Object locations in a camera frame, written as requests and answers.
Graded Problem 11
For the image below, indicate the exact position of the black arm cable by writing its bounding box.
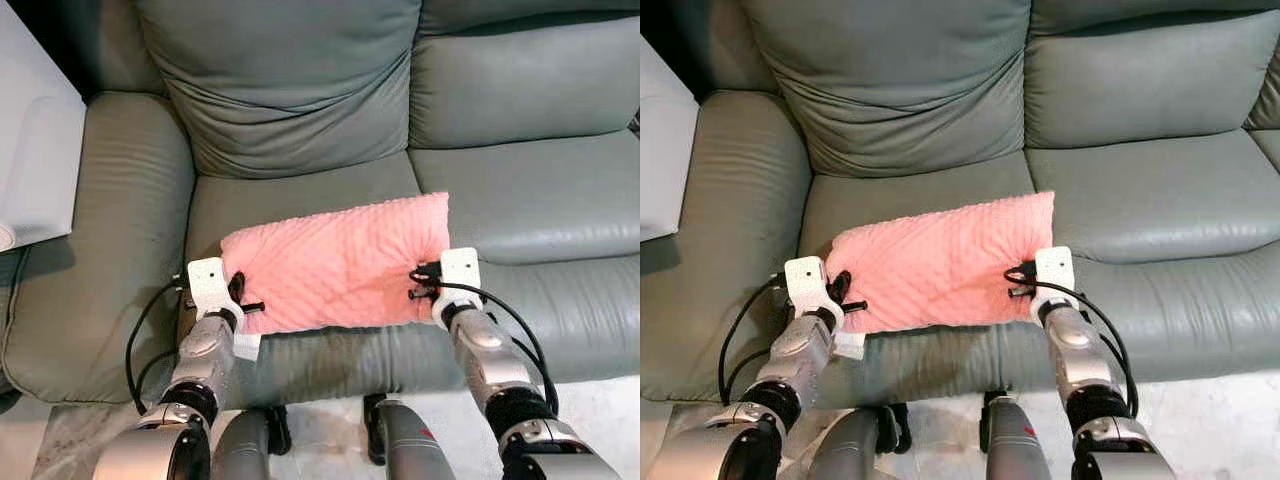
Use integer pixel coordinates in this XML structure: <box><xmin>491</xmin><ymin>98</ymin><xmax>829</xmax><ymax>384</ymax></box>
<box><xmin>718</xmin><ymin>278</ymin><xmax>789</xmax><ymax>406</ymax></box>
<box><xmin>430</xmin><ymin>282</ymin><xmax>559</xmax><ymax>416</ymax></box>
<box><xmin>125</xmin><ymin>280</ymin><xmax>191</xmax><ymax>416</ymax></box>
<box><xmin>1030</xmin><ymin>280</ymin><xmax>1141</xmax><ymax>419</ymax></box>

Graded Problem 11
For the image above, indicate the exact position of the large creased sofa back cushion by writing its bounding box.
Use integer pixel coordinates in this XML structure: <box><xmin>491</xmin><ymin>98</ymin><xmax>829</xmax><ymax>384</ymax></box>
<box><xmin>135</xmin><ymin>0</ymin><xmax>423</xmax><ymax>179</ymax></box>
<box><xmin>740</xmin><ymin>0</ymin><xmax>1033</xmax><ymax>179</ymax></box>

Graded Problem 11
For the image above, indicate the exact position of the grey-green leather sofa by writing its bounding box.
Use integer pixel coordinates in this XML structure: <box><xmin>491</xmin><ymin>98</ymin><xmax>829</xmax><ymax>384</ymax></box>
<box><xmin>0</xmin><ymin>0</ymin><xmax>640</xmax><ymax>406</ymax></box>
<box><xmin>640</xmin><ymin>0</ymin><xmax>1280</xmax><ymax>411</ymax></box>

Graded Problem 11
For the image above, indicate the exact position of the smooth sofa back cushion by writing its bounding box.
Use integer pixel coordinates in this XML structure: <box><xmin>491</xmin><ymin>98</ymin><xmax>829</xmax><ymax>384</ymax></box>
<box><xmin>408</xmin><ymin>10</ymin><xmax>640</xmax><ymax>151</ymax></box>
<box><xmin>1022</xmin><ymin>8</ymin><xmax>1280</xmax><ymax>151</ymax></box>

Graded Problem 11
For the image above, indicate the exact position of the pink dotted pillow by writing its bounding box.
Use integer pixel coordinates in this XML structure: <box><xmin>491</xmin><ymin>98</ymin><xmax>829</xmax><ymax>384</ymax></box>
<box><xmin>826</xmin><ymin>190</ymin><xmax>1056</xmax><ymax>334</ymax></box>
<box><xmin>220</xmin><ymin>192</ymin><xmax>452</xmax><ymax>335</ymax></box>

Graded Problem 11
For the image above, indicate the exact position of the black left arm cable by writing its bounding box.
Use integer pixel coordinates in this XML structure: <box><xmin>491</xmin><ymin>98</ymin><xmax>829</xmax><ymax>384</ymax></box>
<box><xmin>718</xmin><ymin>278</ymin><xmax>789</xmax><ymax>406</ymax></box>
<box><xmin>125</xmin><ymin>280</ymin><xmax>191</xmax><ymax>416</ymax></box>

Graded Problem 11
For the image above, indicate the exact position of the grey left robot leg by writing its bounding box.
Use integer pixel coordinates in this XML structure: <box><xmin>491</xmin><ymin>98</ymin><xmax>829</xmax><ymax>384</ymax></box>
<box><xmin>212</xmin><ymin>405</ymin><xmax>291</xmax><ymax>480</ymax></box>
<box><xmin>808</xmin><ymin>402</ymin><xmax>911</xmax><ymax>480</ymax></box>

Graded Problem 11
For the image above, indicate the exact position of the grey right robot leg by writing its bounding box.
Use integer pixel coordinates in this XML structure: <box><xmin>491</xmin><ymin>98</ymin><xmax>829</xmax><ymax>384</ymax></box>
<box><xmin>363</xmin><ymin>393</ymin><xmax>456</xmax><ymax>480</ymax></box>
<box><xmin>980</xmin><ymin>390</ymin><xmax>1053</xmax><ymax>480</ymax></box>

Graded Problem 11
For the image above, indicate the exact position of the grey robot leg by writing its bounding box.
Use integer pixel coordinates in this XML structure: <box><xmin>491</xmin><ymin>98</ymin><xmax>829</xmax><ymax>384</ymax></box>
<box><xmin>808</xmin><ymin>402</ymin><xmax>911</xmax><ymax>480</ymax></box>
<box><xmin>980</xmin><ymin>390</ymin><xmax>1053</xmax><ymax>480</ymax></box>
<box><xmin>363</xmin><ymin>393</ymin><xmax>456</xmax><ymax>480</ymax></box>
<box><xmin>212</xmin><ymin>405</ymin><xmax>291</xmax><ymax>480</ymax></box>

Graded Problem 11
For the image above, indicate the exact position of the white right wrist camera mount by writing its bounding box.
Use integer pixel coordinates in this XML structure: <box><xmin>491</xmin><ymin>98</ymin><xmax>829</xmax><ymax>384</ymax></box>
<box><xmin>1030</xmin><ymin>246</ymin><xmax>1079</xmax><ymax>326</ymax></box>
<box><xmin>432</xmin><ymin>247</ymin><xmax>483</xmax><ymax>326</ymax></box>

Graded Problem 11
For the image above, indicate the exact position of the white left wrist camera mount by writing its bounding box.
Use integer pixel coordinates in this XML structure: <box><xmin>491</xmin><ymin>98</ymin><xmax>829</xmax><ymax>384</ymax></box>
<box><xmin>784</xmin><ymin>256</ymin><xmax>866</xmax><ymax>361</ymax></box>
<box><xmin>187</xmin><ymin>257</ymin><xmax>263</xmax><ymax>361</ymax></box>

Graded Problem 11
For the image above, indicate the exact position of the white side table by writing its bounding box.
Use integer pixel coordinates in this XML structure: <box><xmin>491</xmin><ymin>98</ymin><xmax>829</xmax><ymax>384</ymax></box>
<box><xmin>0</xmin><ymin>0</ymin><xmax>87</xmax><ymax>253</ymax></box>
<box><xmin>640</xmin><ymin>35</ymin><xmax>699</xmax><ymax>243</ymax></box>

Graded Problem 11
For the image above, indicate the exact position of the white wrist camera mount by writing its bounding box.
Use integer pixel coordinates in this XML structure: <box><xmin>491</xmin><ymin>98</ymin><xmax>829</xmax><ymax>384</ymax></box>
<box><xmin>1030</xmin><ymin>246</ymin><xmax>1079</xmax><ymax>326</ymax></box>
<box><xmin>784</xmin><ymin>256</ymin><xmax>866</xmax><ymax>361</ymax></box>
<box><xmin>187</xmin><ymin>257</ymin><xmax>263</xmax><ymax>361</ymax></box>
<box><xmin>432</xmin><ymin>247</ymin><xmax>483</xmax><ymax>326</ymax></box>

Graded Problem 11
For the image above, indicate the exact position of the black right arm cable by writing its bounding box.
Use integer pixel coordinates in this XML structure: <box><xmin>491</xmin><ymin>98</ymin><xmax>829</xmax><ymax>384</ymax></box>
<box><xmin>430</xmin><ymin>282</ymin><xmax>559</xmax><ymax>416</ymax></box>
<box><xmin>1030</xmin><ymin>280</ymin><xmax>1141</xmax><ymax>419</ymax></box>

